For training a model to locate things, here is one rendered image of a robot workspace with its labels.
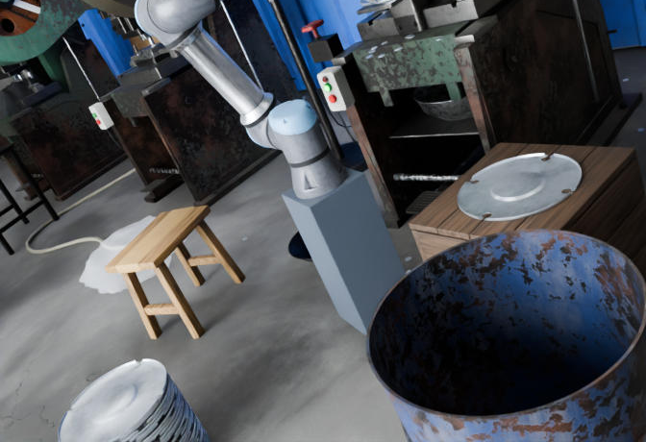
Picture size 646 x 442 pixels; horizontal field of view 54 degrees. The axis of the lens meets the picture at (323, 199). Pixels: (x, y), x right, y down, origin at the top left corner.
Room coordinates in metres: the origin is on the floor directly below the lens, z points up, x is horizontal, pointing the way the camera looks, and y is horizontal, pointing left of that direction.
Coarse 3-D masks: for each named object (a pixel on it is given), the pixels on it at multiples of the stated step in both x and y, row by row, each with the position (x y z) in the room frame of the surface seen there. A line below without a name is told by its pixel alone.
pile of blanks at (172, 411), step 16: (160, 400) 1.28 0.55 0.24; (176, 400) 1.32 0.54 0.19; (160, 416) 1.25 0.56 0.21; (176, 416) 1.29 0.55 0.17; (192, 416) 1.35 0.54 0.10; (128, 432) 1.21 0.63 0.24; (144, 432) 1.22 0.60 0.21; (160, 432) 1.25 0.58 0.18; (176, 432) 1.26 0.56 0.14; (192, 432) 1.30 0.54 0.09
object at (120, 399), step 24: (144, 360) 1.46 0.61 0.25; (96, 384) 1.45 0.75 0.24; (120, 384) 1.40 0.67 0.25; (144, 384) 1.36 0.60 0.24; (96, 408) 1.34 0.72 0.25; (120, 408) 1.30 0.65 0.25; (144, 408) 1.26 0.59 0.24; (72, 432) 1.29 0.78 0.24; (96, 432) 1.25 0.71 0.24; (120, 432) 1.21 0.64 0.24
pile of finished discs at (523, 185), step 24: (504, 168) 1.42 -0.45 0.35; (528, 168) 1.37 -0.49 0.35; (552, 168) 1.32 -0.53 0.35; (576, 168) 1.28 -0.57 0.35; (480, 192) 1.36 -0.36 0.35; (504, 192) 1.30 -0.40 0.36; (528, 192) 1.26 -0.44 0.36; (552, 192) 1.22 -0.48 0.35; (480, 216) 1.26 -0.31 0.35; (504, 216) 1.22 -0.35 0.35
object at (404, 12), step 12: (396, 0) 1.80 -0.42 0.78; (408, 0) 1.89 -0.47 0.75; (420, 0) 1.90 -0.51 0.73; (360, 12) 1.88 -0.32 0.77; (396, 12) 1.93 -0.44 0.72; (408, 12) 1.90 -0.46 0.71; (420, 12) 1.88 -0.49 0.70; (396, 24) 1.94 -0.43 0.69; (408, 24) 1.91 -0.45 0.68; (420, 24) 1.88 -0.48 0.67
